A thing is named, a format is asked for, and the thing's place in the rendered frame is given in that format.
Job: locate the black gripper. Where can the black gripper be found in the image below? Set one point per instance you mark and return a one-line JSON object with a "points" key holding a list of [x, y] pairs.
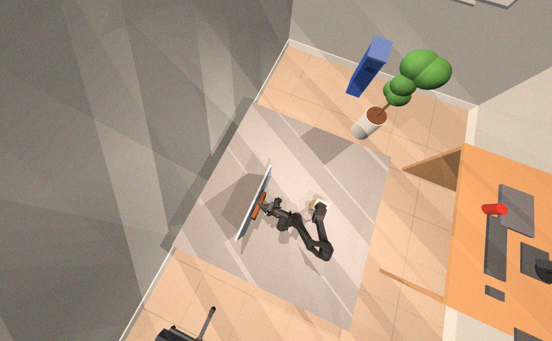
{"points": [[270, 209]]}

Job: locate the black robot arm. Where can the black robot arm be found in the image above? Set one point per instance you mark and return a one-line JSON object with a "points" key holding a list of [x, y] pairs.
{"points": [[287, 219]]}

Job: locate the brown rectangular picture frame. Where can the brown rectangular picture frame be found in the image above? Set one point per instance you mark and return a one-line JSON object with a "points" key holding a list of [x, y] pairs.
{"points": [[257, 207]]}

